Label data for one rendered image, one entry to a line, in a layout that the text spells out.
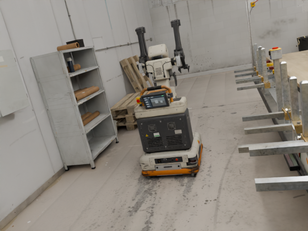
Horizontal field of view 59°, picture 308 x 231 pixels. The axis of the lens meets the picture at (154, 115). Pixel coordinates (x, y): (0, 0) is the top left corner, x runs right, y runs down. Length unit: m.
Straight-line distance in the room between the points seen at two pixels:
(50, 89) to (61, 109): 0.28
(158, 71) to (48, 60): 1.35
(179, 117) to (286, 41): 7.03
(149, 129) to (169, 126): 0.23
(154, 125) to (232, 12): 6.84
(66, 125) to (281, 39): 7.33
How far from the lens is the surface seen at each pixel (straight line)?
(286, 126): 1.69
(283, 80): 1.91
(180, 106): 2.77
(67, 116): 3.63
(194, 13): 9.35
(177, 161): 2.91
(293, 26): 9.49
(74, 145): 3.75
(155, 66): 3.09
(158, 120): 2.86
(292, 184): 0.96
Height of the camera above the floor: 1.45
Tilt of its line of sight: 15 degrees down
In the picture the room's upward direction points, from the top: 12 degrees counter-clockwise
